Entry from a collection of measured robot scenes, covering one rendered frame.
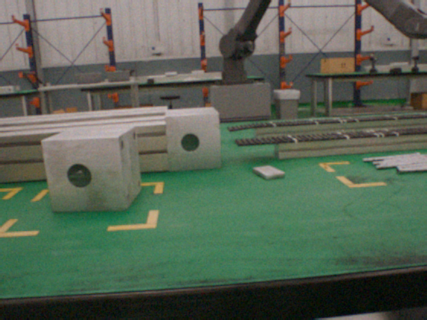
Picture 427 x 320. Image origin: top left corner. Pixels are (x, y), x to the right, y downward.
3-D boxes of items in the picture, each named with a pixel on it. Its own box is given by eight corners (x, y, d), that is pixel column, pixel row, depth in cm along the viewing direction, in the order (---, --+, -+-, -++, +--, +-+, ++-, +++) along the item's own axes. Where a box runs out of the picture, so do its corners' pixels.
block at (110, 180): (145, 184, 60) (139, 123, 58) (126, 210, 49) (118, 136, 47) (82, 186, 61) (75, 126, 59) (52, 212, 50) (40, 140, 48)
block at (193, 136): (213, 152, 80) (211, 106, 77) (221, 168, 68) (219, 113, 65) (169, 156, 79) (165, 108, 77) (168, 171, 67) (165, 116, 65)
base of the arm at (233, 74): (247, 84, 141) (214, 86, 139) (245, 61, 139) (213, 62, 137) (255, 84, 133) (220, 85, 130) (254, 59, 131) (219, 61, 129)
